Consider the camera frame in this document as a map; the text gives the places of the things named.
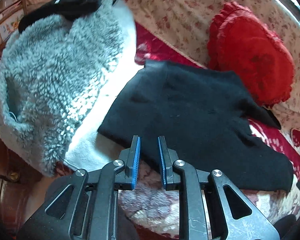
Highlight floral beige quilt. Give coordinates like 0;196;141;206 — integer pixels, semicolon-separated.
125;0;300;130

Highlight wooden nightstand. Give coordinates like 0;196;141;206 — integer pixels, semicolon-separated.
0;139;43;234

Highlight black knit pants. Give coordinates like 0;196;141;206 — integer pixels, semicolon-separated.
98;60;293;192

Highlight grey fleece jacket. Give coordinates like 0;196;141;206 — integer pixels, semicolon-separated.
0;0;136;176

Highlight red heart ruffled pillow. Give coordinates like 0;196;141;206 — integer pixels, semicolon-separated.
207;1;295;106

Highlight red and white plush blanket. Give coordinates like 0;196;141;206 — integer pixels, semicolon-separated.
54;21;300;240

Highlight small black garment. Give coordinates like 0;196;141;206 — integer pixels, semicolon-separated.
18;0;102;34

